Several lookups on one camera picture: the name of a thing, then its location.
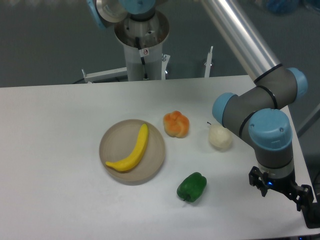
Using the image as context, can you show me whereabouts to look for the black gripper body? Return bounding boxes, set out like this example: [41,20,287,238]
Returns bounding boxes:
[257,167,296,196]

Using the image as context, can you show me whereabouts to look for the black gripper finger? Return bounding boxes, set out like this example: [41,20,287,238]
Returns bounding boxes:
[288,183,320,229]
[248,166,268,197]

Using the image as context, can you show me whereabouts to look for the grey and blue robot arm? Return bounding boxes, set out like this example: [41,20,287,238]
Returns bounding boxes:
[87,0,320,229]

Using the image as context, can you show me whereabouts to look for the yellow toy banana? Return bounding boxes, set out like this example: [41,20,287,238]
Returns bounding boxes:
[105,123,149,172]

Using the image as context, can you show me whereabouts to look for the beige round plate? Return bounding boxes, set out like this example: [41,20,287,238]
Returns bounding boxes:
[99,119,166,185]

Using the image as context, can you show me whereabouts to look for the white toy pear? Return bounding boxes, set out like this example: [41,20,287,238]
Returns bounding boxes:
[207,122,233,150]

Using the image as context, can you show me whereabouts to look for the green toy bell pepper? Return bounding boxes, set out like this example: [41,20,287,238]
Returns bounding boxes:
[176,172,207,203]

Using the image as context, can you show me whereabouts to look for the orange bread roll toy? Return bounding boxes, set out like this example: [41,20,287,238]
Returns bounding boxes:
[163,110,190,138]

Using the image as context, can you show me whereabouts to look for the white metal frame post right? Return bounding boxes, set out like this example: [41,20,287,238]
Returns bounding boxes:
[204,45,214,78]

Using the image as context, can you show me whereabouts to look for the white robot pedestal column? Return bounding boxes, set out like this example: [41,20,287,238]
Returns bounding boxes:
[123,43,165,82]

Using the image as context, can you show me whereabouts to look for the black cable on pedestal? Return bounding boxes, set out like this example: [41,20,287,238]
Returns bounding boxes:
[134,36,149,81]

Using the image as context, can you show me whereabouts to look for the white metal frame bracket left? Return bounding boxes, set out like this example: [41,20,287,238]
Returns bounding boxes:
[81,67,127,83]

